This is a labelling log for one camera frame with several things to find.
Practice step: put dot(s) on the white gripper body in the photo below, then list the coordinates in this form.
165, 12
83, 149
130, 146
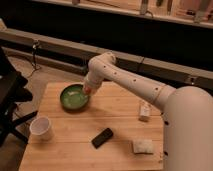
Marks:
93, 82

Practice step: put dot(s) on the orange red pepper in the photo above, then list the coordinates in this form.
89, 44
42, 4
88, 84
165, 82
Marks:
87, 90

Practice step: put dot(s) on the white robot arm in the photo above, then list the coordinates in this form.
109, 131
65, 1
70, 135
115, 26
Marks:
187, 113

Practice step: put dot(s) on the green ceramic bowl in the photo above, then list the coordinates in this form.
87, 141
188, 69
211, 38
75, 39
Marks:
73, 98

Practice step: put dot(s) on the small white box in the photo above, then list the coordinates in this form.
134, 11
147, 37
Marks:
145, 111

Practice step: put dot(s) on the black rectangular block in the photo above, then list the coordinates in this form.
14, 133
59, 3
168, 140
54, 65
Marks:
102, 137

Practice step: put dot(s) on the white paper cup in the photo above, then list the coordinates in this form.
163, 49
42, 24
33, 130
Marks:
41, 129

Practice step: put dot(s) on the black chair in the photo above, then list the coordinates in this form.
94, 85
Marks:
12, 90

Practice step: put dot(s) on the black stand with cable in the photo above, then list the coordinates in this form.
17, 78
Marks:
33, 62

